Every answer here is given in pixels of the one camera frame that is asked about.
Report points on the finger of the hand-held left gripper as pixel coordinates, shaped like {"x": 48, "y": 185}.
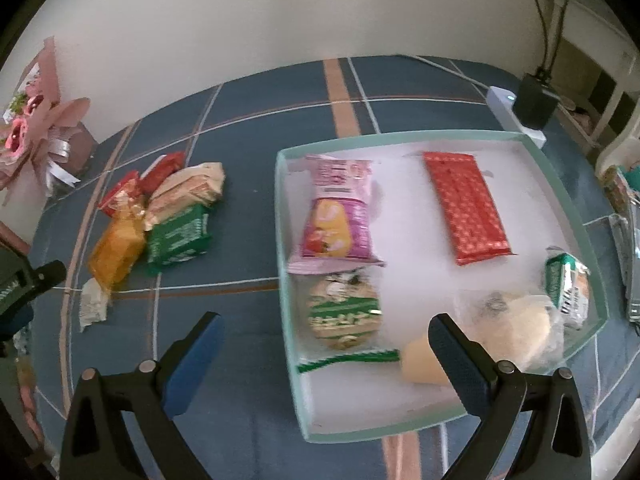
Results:
{"x": 49, "y": 274}
{"x": 17, "y": 322}

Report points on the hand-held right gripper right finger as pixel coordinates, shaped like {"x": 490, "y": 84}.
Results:
{"x": 457, "y": 365}

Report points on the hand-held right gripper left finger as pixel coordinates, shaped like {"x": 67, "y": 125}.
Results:
{"x": 195, "y": 365}

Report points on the beige pudding cup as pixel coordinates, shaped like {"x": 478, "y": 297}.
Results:
{"x": 420, "y": 360}

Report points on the orange cake packet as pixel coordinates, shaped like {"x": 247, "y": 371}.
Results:
{"x": 117, "y": 250}

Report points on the round bun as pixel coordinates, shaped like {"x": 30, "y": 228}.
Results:
{"x": 525, "y": 325}

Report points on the red pictured snack packet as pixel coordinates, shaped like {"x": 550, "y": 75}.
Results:
{"x": 120, "y": 192}

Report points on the dark green biscuit packet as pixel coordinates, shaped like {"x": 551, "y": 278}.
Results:
{"x": 177, "y": 240}

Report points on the green round cookie packet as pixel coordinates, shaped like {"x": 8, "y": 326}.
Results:
{"x": 342, "y": 310}

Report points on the green and white cracker packet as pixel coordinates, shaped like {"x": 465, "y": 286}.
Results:
{"x": 565, "y": 285}

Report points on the white tray with green rim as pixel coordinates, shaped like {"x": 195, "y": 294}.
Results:
{"x": 415, "y": 220}

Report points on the small red snack packet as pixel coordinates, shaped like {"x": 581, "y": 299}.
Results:
{"x": 162, "y": 172}

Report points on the long red patterned packet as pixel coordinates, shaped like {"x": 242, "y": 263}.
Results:
{"x": 467, "y": 205}

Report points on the beige sandwich cracker packet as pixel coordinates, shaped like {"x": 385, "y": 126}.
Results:
{"x": 190, "y": 185}

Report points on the pink swiss roll packet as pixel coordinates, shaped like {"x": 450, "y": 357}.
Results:
{"x": 335, "y": 220}

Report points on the pink paper flower bouquet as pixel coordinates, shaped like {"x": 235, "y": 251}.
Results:
{"x": 30, "y": 110}

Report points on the grey foil packet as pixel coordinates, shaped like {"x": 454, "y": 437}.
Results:
{"x": 627, "y": 270}

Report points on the colourful snack bag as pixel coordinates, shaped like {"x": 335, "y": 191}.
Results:
{"x": 622, "y": 190}

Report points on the blue plaid tablecloth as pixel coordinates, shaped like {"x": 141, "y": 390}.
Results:
{"x": 250, "y": 110}

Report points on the white power strip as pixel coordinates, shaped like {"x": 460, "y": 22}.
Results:
{"x": 502, "y": 105}

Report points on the black power adapter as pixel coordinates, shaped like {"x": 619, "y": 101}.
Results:
{"x": 535, "y": 102}

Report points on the white chair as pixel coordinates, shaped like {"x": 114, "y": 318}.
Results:
{"x": 600, "y": 15}

